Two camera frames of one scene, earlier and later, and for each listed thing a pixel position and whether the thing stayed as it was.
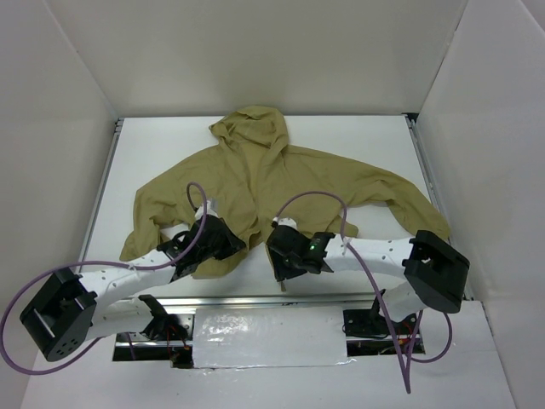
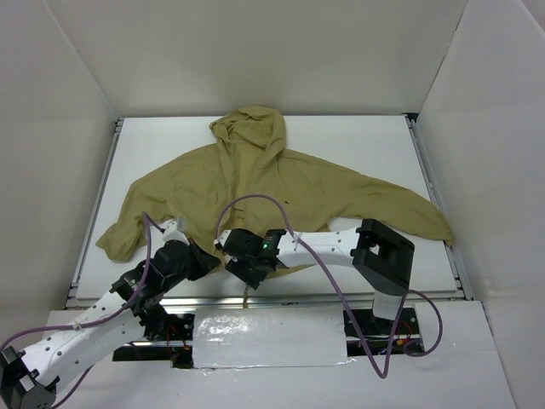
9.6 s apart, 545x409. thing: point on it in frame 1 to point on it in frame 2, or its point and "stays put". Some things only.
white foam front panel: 241,337 stays put
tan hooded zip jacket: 208,208 stays put
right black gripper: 277,256 to 238,264
